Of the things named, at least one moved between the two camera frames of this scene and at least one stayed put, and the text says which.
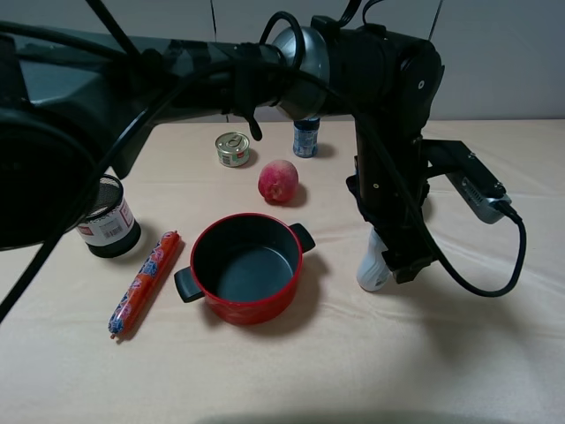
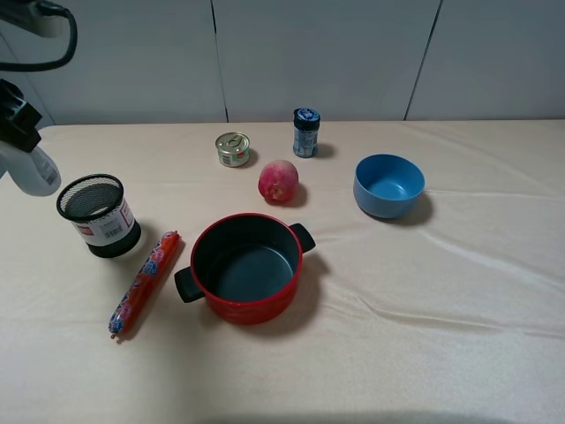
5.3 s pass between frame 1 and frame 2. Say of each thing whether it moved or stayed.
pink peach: stayed
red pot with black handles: stayed
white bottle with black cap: moved
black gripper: moved
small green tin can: stayed
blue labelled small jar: stayed
